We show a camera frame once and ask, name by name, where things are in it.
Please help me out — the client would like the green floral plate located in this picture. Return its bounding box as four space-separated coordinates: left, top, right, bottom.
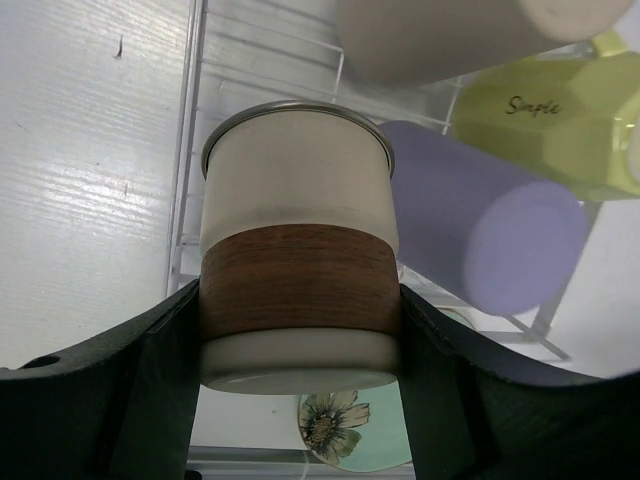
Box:
297 382 412 473

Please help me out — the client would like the small metal-lined beige cup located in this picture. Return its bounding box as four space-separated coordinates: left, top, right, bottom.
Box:
199 101 401 395

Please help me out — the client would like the pale yellow mug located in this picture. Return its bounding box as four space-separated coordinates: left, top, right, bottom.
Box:
451 30 639 201

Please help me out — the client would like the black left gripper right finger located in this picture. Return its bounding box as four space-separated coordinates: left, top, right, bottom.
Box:
399 287 639 479

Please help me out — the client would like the brown paper-like cup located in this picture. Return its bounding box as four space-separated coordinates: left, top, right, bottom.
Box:
336 0 632 87

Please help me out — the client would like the white wire dish rack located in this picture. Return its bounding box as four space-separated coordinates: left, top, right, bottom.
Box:
164 0 601 480

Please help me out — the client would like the lavender plastic cup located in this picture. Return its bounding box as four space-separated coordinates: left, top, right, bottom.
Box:
379 121 587 316

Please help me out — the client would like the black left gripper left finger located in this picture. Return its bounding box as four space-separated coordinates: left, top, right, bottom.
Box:
1 281 199 479

